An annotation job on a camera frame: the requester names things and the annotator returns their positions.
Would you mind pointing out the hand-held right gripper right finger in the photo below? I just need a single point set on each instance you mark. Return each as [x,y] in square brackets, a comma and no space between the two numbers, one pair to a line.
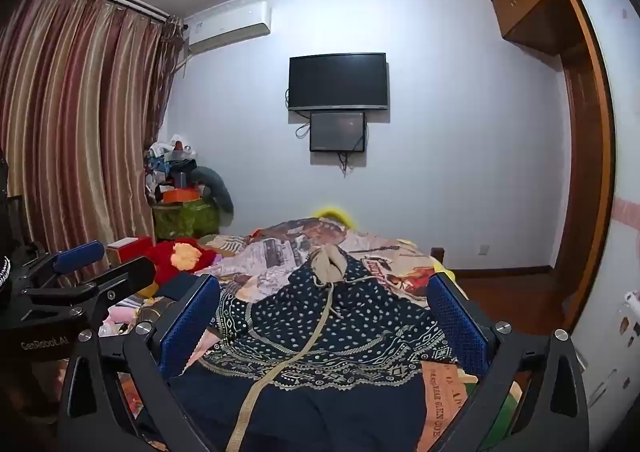
[457,327]

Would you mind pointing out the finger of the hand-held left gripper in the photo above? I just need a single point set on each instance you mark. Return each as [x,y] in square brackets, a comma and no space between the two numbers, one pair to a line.
[80,254]
[125,277]

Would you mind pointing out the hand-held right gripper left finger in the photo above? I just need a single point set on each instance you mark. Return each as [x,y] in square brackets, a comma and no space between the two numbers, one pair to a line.
[192,327]

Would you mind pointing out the navy patterned dress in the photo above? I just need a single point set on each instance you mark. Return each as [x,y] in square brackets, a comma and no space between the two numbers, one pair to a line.
[350,322]

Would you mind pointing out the pile of clothes and bags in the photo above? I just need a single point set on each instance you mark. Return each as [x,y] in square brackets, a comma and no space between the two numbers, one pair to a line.
[167,162]

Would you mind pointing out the red box with white lid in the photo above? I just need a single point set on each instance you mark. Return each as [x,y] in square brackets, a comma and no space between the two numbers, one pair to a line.
[127,248]

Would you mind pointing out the pink soft toy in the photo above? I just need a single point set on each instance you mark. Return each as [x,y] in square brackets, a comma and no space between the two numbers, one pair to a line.
[120,315]

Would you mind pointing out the red plush toy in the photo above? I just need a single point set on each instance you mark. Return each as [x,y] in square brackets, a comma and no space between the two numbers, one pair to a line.
[162,257]

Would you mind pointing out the green storage bag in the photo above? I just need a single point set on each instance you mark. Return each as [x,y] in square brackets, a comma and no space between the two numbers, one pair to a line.
[182,222]

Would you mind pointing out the orange box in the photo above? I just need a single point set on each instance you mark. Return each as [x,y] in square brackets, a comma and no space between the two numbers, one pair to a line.
[180,195]

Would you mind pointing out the printed bed sheet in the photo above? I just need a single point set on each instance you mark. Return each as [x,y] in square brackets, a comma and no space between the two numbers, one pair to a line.
[280,252]

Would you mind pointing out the grey bolster pillow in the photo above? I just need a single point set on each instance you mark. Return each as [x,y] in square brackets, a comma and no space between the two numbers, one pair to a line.
[220,192]

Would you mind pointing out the beige fabric belt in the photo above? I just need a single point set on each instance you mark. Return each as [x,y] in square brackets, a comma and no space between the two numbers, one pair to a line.
[327,264]

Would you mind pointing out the striped brown curtain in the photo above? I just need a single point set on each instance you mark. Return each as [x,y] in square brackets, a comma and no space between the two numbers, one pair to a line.
[75,107]

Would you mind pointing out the yellow pillow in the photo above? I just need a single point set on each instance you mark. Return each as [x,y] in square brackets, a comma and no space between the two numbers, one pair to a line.
[332,212]

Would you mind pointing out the white plastic hook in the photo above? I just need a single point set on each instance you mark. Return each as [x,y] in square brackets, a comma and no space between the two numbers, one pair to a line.
[631,307]

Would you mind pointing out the pink door sticker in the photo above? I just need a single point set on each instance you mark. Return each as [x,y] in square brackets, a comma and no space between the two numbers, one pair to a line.
[629,217]

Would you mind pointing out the dark wooden door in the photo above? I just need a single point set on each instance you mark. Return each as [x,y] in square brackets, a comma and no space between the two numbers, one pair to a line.
[570,157]

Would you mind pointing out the white air conditioner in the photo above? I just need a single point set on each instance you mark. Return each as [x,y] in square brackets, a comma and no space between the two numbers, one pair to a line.
[225,29]

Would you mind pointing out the wooden bed post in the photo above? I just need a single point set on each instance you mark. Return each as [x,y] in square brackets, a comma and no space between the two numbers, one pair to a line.
[437,254]

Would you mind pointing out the white wall socket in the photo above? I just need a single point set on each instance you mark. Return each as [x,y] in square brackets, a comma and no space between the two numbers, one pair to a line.
[483,250]

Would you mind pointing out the small black wall monitor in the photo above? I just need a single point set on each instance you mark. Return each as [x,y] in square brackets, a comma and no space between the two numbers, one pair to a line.
[337,131]

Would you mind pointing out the white wardrobe with wooden frame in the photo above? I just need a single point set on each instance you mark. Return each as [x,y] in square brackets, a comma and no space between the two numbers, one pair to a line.
[622,132]

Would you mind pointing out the black wall television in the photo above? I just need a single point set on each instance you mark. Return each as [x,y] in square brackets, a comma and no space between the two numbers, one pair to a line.
[337,79]

